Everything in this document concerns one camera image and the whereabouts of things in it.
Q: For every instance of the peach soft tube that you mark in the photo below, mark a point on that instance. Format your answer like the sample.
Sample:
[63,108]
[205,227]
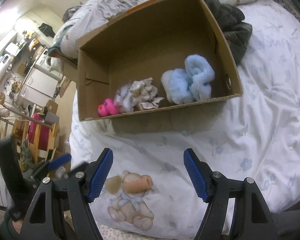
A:
[136,186]

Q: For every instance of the beige lace scrunchie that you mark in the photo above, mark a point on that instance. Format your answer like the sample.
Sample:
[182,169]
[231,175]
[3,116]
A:
[144,95]

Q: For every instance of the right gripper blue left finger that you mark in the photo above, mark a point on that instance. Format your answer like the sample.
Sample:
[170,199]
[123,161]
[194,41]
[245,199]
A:
[97,172]

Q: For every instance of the dark camouflage garment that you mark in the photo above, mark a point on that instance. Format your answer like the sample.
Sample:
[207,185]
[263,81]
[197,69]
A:
[231,22]

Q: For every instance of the cream satin scrunchie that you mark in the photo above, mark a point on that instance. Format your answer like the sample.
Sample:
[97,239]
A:
[167,85]

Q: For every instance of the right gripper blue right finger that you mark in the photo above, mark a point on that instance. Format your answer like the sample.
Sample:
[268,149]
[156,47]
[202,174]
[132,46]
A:
[194,169]

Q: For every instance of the white lilac scrunchie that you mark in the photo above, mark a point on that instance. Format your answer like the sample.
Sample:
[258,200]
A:
[123,99]

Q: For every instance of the light blue fluffy sock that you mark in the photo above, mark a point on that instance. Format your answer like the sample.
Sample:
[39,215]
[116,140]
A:
[193,83]

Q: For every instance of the person's left hand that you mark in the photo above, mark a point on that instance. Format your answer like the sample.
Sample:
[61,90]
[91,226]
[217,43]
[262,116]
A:
[17,226]

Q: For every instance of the beige patterned quilt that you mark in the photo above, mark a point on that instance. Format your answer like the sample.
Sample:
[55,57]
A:
[81,19]

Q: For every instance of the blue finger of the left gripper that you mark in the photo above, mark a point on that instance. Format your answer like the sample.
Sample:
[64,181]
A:
[58,162]

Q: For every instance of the brown cardboard box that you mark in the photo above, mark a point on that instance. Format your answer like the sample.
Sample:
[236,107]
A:
[146,41]

